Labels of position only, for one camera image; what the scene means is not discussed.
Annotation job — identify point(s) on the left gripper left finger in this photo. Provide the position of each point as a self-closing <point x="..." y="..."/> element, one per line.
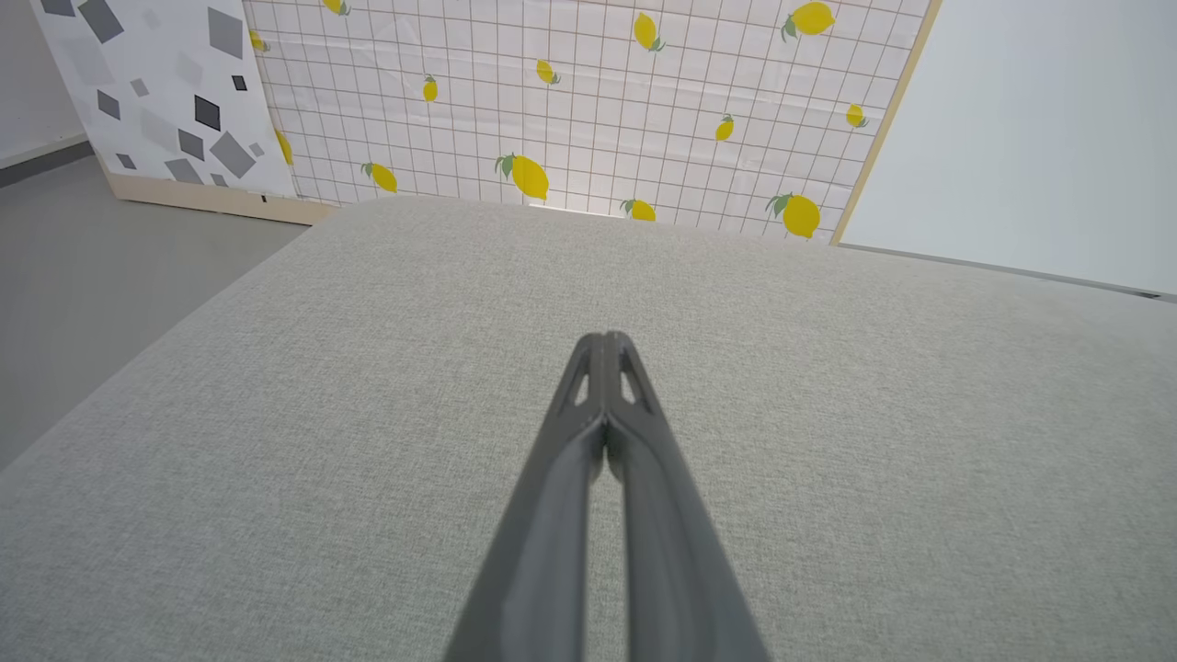
<point x="542" y="552"/>

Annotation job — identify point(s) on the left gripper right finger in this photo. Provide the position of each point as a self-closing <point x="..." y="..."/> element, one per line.
<point x="671" y="570"/>

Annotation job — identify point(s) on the lemon print grid panel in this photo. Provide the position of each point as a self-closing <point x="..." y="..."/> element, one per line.
<point x="598" y="119"/>

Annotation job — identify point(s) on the grey diamond print panel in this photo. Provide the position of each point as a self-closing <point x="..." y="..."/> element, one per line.
<point x="156" y="92"/>

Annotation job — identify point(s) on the white board panel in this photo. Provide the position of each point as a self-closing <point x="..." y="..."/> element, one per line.
<point x="1039" y="119"/>

